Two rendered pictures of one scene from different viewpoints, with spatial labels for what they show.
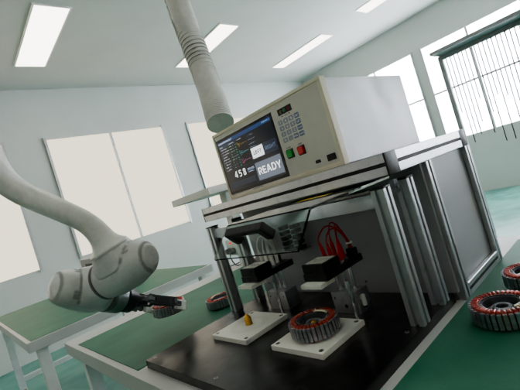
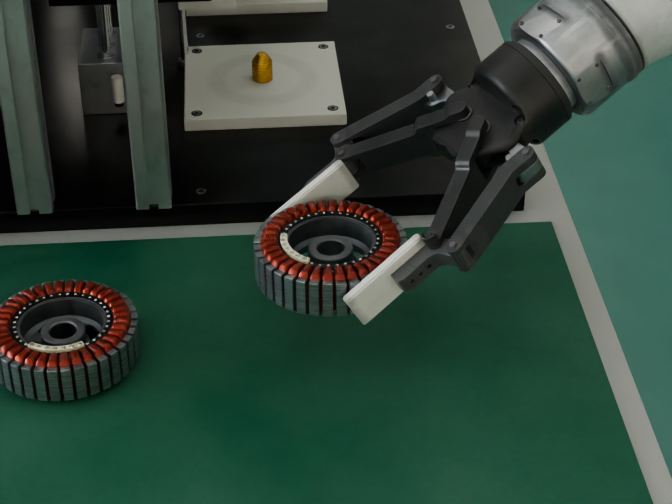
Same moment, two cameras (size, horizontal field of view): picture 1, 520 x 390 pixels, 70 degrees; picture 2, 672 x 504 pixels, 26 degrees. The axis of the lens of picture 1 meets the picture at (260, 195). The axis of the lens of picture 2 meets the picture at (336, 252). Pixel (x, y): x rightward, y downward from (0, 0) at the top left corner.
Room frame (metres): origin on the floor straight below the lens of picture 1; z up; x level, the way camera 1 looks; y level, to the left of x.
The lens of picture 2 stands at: (1.94, 0.93, 1.44)
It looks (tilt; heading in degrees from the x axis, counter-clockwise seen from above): 35 degrees down; 217
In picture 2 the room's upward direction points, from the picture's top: straight up
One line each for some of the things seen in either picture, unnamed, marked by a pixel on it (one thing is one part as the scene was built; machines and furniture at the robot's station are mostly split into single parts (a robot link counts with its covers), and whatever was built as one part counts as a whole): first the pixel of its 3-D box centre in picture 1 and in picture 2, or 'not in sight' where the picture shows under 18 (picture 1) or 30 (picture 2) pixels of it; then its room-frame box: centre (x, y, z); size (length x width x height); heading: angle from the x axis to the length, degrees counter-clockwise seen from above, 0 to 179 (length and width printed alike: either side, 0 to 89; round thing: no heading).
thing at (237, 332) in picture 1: (249, 326); (262, 83); (0.99, 0.13, 0.78); 0.15 x 0.15 x 0.01; 41
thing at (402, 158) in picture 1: (321, 179); not in sight; (1.11, -0.19, 1.09); 0.68 x 0.44 x 0.05; 41
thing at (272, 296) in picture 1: (283, 296); (109, 69); (1.08, 0.02, 0.80); 0.07 x 0.05 x 0.06; 41
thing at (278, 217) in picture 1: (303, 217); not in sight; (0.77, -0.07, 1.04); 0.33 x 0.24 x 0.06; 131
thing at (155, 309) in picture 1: (169, 306); (330, 256); (1.24, 0.40, 0.83); 0.11 x 0.11 x 0.04
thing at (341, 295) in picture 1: (350, 298); not in sight; (0.90, -0.14, 0.80); 0.07 x 0.05 x 0.06; 41
